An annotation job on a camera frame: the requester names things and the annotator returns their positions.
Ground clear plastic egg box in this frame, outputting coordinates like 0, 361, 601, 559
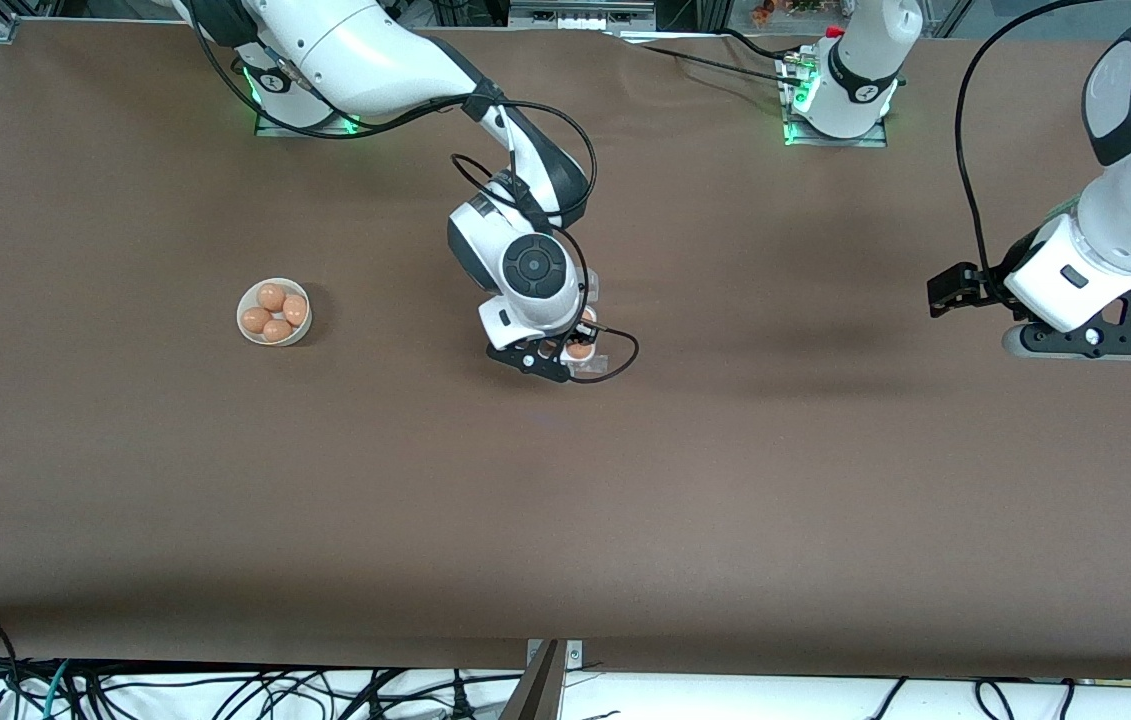
563, 268, 612, 382

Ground white bowl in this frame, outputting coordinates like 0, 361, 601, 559
237, 277, 313, 348

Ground orange and green object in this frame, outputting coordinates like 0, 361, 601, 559
751, 0, 828, 27

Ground black right camera bracket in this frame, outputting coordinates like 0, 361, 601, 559
485, 338, 572, 386

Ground black camera bracket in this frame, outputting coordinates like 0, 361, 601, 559
485, 338, 572, 386
1020, 318, 1131, 362

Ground black left camera bracket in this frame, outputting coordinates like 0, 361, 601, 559
1020, 318, 1131, 362

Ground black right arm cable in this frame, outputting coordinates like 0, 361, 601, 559
187, 15, 641, 384

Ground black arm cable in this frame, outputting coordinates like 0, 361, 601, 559
187, 15, 641, 384
955, 0, 1116, 276

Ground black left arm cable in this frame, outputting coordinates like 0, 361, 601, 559
955, 0, 1116, 276

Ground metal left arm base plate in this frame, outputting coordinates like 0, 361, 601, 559
782, 50, 889, 149

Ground black base cable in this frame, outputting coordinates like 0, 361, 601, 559
625, 40, 806, 89
715, 27, 811, 67

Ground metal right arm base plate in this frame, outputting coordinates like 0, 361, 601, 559
255, 60, 362, 139

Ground small metal bracket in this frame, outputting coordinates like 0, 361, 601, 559
525, 639, 585, 674

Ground teal floor cable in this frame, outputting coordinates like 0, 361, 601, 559
41, 658, 76, 720

